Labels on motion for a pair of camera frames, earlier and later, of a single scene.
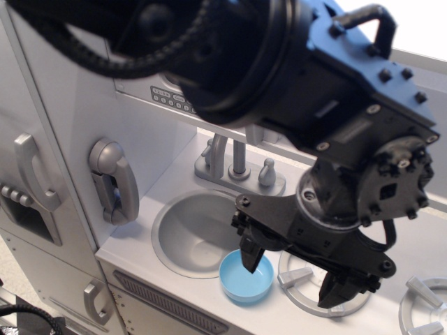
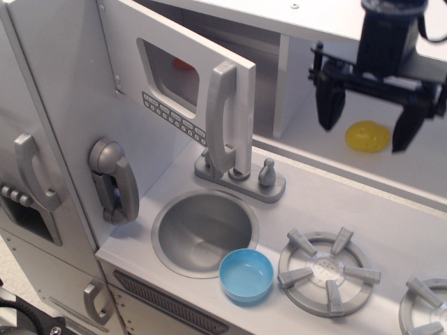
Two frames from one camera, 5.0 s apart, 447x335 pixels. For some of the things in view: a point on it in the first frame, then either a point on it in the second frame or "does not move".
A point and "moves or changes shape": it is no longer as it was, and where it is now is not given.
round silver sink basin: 192,232 does not move
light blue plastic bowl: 241,286 does not move
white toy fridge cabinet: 47,229 does not move
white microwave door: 161,92 moves or changes shape
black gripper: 323,218 -> 429,100
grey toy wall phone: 115,182 does not move
